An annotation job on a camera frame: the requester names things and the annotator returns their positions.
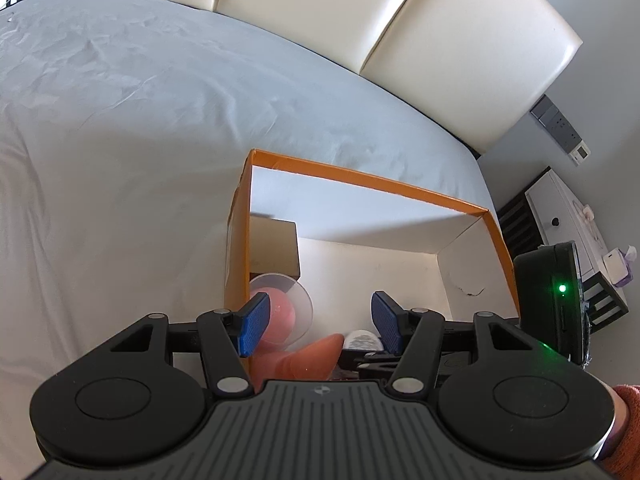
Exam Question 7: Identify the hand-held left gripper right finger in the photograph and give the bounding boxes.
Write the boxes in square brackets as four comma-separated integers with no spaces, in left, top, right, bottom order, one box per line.
[370,289,544,396]

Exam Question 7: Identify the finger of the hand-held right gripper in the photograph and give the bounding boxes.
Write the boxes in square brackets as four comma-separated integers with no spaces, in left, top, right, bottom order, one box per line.
[352,349,402,382]

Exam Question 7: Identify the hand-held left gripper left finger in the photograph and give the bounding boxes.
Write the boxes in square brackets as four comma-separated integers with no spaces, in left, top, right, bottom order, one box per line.
[107,293,271,397]

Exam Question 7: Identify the pink ball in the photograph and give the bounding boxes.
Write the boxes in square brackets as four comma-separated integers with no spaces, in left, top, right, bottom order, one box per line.
[248,272,315,349]

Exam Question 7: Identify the orange cardboard box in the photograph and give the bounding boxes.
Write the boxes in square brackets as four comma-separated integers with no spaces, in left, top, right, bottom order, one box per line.
[223,148,521,367]

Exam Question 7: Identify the orange carrot-shaped toy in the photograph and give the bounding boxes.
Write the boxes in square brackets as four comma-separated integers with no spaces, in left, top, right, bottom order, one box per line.
[249,333,346,394]

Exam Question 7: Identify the brown cardboard box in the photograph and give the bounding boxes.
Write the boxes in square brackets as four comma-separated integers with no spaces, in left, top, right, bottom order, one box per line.
[248,214,302,284]

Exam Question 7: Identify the person's right forearm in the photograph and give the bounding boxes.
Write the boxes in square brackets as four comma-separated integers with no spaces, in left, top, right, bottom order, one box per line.
[597,384,640,480]

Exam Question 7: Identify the white and purple small box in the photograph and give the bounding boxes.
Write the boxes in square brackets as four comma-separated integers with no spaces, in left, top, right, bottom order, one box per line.
[602,244,637,289]

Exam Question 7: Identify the white drawer nightstand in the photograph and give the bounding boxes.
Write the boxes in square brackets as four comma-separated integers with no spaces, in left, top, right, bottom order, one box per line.
[497,167,631,335]

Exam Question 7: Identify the bed with grey sheet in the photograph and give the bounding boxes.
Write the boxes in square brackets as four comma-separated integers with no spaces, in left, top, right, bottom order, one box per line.
[0,0,499,480]

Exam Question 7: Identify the cream padded headboard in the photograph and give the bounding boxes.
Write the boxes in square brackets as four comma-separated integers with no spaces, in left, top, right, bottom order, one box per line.
[49,0,585,154]

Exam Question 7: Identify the grey wall socket panel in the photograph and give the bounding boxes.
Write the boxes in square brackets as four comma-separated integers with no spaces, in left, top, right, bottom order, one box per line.
[529,93,584,154]

